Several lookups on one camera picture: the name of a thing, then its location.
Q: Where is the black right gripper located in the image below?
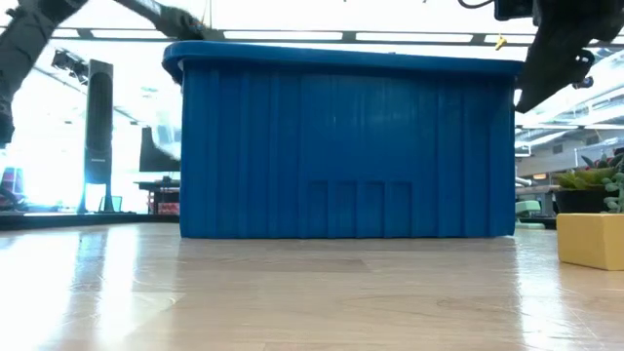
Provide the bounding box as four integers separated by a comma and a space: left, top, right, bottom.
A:
515, 0, 624, 114

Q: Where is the large blue plastic bin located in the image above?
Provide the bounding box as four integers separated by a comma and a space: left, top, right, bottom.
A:
162, 40, 526, 240

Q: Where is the artificial succulent in black pot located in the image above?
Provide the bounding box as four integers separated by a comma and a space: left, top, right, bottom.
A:
553, 150, 624, 215

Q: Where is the black pillar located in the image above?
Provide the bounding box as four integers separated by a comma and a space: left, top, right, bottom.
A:
82, 58, 115, 215

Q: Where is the black background monitor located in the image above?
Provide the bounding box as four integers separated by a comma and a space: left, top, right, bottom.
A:
138, 126, 181, 173

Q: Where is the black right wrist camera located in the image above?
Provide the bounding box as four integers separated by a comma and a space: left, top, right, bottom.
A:
494, 0, 535, 21

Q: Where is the black ceiling camera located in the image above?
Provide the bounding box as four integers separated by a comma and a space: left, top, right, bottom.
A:
51, 49, 90, 83

